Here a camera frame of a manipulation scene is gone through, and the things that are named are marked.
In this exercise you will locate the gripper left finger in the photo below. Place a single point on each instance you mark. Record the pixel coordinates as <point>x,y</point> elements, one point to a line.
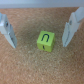
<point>8,31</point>

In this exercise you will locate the yellow block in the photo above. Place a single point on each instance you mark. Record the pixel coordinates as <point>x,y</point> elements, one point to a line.
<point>45,40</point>

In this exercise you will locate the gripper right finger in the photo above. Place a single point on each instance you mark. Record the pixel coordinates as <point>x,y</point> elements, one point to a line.
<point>71,28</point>

